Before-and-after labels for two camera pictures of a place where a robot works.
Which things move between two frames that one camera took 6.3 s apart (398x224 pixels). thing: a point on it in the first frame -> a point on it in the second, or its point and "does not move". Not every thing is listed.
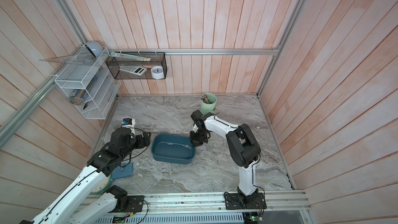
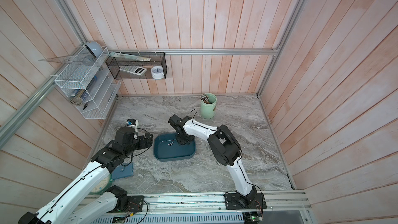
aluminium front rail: [258, 204] does not move
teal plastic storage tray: [177, 149] does not move
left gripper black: [141, 143] does not move
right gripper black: [195, 142] -> [181, 142]
